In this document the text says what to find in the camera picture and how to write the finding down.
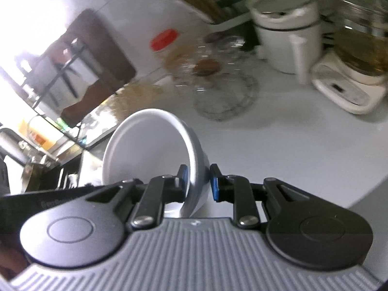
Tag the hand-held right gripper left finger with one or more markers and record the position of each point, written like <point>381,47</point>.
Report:
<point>183,178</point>

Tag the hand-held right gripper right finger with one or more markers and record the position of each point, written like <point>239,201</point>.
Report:
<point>214,186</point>

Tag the white bowl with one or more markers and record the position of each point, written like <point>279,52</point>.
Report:
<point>151,151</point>

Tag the person's left hand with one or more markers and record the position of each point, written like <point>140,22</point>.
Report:
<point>10,257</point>

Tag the tall steel faucet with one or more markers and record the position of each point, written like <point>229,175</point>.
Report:
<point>15,148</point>

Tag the yellow detergent bottle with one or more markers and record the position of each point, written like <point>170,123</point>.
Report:
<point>38,138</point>

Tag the red lid plastic jar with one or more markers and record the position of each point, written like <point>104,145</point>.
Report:
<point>166,45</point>

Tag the white electric pot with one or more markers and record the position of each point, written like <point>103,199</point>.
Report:
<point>288,30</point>

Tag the chopstick holder with chopsticks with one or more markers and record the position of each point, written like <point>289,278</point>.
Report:
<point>209,1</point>

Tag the glass kettle white base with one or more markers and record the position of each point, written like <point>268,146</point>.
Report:
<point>354,51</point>

